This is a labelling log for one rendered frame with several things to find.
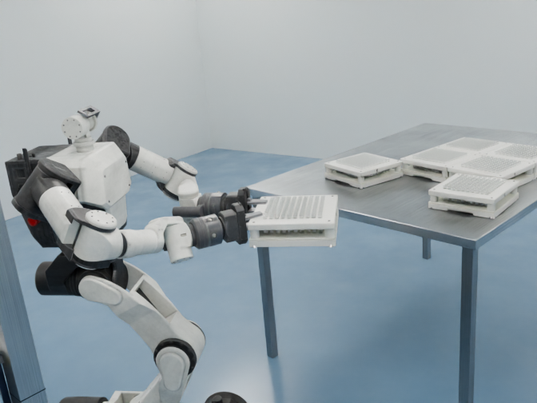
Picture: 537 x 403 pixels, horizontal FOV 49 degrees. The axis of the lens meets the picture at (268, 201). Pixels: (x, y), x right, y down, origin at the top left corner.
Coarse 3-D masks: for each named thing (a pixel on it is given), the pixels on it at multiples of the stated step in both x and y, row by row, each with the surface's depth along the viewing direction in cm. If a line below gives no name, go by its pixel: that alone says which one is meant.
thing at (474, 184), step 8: (464, 176) 228; (472, 176) 227; (448, 184) 220; (456, 184) 219; (464, 184) 218; (472, 184) 219; (480, 184) 217; (488, 184) 216; (496, 184) 216; (472, 192) 211; (480, 192) 210; (488, 192) 208; (448, 200) 218; (456, 200) 216
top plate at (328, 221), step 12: (300, 204) 180; (312, 204) 179; (324, 204) 178; (336, 204) 178; (324, 216) 168; (252, 228) 167; (264, 228) 167; (276, 228) 166; (288, 228) 165; (300, 228) 165; (312, 228) 164; (324, 228) 164
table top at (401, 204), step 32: (416, 128) 350; (448, 128) 343; (480, 128) 337; (320, 160) 299; (256, 192) 261; (288, 192) 253; (320, 192) 250; (352, 192) 246; (384, 192) 243; (416, 192) 239; (384, 224) 214; (416, 224) 207; (448, 224) 204; (480, 224) 202; (512, 224) 208
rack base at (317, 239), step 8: (336, 216) 181; (336, 224) 176; (280, 232) 172; (304, 232) 170; (336, 232) 173; (256, 240) 168; (264, 240) 168; (272, 240) 167; (280, 240) 167; (288, 240) 167; (296, 240) 166; (304, 240) 166; (312, 240) 166; (320, 240) 165; (328, 240) 165
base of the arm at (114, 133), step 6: (108, 126) 198; (114, 126) 200; (108, 132) 197; (114, 132) 199; (120, 132) 201; (102, 138) 196; (108, 138) 195; (114, 138) 197; (120, 138) 199; (126, 138) 201; (120, 144) 197; (126, 144) 199; (126, 150) 198; (126, 156) 198
